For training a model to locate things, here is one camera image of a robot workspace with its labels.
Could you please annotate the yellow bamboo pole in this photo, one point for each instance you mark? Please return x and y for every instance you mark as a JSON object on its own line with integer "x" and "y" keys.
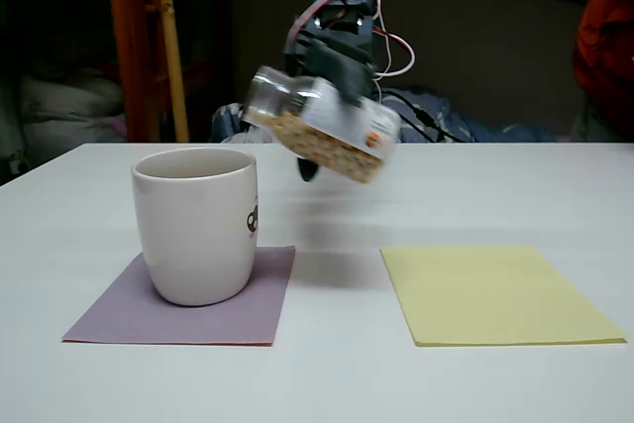
{"x": 173, "y": 71}

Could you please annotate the yellow paper square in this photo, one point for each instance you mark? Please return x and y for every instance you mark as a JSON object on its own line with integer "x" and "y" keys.
{"x": 495, "y": 304}

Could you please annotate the grey pillow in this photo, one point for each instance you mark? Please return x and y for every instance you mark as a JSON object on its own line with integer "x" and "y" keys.
{"x": 69, "y": 106}

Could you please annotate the glass jar of soybeans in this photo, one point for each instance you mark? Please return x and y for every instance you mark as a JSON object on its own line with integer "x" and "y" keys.
{"x": 317, "y": 131}

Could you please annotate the red-brown wooden post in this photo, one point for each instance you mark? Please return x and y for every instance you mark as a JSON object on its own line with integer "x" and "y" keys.
{"x": 134, "y": 46}

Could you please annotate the purple paper square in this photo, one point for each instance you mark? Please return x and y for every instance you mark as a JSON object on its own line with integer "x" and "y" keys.
{"x": 124, "y": 319}

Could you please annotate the white ceramic mug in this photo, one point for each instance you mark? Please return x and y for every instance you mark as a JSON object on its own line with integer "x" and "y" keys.
{"x": 193, "y": 235}

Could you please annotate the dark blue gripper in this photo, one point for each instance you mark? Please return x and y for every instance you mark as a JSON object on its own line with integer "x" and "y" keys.
{"x": 353, "y": 80}

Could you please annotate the patterned bed blanket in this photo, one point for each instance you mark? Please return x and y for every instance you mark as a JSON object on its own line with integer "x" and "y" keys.
{"x": 460, "y": 126}

